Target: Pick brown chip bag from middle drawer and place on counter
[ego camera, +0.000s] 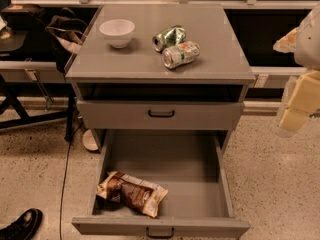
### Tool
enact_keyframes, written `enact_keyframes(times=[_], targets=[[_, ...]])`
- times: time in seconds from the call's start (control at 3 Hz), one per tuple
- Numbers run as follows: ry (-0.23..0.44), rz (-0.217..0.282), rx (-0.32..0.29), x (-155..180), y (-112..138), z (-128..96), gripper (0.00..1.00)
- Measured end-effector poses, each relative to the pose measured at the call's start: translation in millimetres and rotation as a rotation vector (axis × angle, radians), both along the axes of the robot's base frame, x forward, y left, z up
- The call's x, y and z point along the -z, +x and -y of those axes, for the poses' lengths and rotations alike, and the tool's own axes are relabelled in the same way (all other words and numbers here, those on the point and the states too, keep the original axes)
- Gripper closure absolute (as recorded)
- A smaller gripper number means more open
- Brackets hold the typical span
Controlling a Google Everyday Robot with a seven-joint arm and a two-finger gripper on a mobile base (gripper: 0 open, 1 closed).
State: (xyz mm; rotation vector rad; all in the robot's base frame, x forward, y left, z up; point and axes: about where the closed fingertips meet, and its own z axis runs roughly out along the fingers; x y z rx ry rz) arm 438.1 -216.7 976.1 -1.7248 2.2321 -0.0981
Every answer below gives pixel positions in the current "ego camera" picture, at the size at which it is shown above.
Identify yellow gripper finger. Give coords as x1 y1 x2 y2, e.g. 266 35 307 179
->
273 28 297 53
279 71 320 131

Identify black floor cable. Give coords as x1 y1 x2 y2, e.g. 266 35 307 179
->
58 122 84 240

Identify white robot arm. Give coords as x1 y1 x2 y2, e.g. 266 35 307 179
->
273 4 320 137

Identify open grey middle drawer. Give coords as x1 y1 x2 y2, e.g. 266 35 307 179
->
72 130 250 239

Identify black shoe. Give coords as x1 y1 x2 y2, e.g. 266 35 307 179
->
0 208 43 240

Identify silver green soda can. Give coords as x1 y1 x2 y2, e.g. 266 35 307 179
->
162 41 200 69

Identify dark bag with straps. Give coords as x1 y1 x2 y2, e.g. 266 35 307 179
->
46 15 87 73

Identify round wooden disc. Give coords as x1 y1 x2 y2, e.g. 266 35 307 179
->
82 130 98 151

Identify white bowl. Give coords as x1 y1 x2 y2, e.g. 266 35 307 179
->
99 19 135 48

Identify black table with legs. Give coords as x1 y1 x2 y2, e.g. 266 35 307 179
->
0 3 76 142

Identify crushed green soda can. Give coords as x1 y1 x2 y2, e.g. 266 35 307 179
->
152 25 186 52

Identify grey drawer cabinet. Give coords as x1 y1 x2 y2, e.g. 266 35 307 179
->
66 4 254 147

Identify brown chip bag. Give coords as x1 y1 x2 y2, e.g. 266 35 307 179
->
96 171 168 218

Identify closed grey upper drawer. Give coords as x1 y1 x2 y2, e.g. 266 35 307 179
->
77 100 244 130

